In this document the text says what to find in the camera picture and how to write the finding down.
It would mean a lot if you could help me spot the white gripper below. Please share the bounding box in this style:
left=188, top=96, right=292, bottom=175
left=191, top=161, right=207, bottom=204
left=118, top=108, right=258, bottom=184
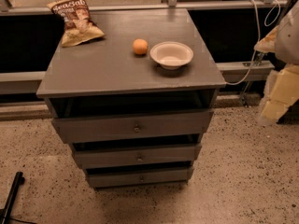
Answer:
left=257, top=63, right=299, bottom=125

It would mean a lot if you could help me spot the grey bottom drawer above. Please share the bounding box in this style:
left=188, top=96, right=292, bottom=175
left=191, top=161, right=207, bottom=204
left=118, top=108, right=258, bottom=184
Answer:
left=87, top=166, right=193, bottom=188

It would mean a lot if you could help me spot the grey drawer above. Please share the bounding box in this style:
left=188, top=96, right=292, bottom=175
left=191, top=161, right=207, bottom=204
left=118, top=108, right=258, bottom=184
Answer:
left=74, top=143, right=201, bottom=169
left=52, top=109, right=213, bottom=144
left=87, top=166, right=193, bottom=188

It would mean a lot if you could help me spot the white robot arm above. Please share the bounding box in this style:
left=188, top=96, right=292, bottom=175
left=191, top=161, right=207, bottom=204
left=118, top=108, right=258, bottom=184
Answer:
left=254, top=1, right=299, bottom=123

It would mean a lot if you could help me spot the grey top drawer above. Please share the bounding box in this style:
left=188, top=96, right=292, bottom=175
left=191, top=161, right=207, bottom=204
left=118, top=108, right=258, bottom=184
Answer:
left=52, top=109, right=213, bottom=144

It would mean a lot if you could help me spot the grey middle drawer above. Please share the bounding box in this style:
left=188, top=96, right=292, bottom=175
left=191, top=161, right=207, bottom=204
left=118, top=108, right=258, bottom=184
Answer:
left=74, top=143, right=201, bottom=169

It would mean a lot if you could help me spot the grey wooden drawer cabinet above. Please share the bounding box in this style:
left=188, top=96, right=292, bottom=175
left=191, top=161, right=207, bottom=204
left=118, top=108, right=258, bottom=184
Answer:
left=36, top=9, right=225, bottom=188

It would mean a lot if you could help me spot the white paper bowl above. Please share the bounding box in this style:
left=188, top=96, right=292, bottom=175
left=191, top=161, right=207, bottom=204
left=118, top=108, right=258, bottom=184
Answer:
left=149, top=42, right=193, bottom=70

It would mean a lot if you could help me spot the orange fruit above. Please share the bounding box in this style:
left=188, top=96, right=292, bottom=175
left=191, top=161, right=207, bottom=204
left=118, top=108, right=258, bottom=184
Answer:
left=132, top=39, right=149, bottom=55

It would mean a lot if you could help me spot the sea salt chips bag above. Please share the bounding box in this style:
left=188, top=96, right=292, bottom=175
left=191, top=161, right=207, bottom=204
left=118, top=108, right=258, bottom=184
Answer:
left=47, top=0, right=104, bottom=48

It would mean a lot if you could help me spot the black pole on floor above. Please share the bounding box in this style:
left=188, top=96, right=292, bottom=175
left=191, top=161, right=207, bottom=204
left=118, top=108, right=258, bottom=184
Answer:
left=0, top=172, right=24, bottom=224

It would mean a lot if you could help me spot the grey metal rail frame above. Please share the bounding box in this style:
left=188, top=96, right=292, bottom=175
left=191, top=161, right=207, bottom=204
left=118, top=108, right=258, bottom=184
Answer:
left=0, top=0, right=299, bottom=95

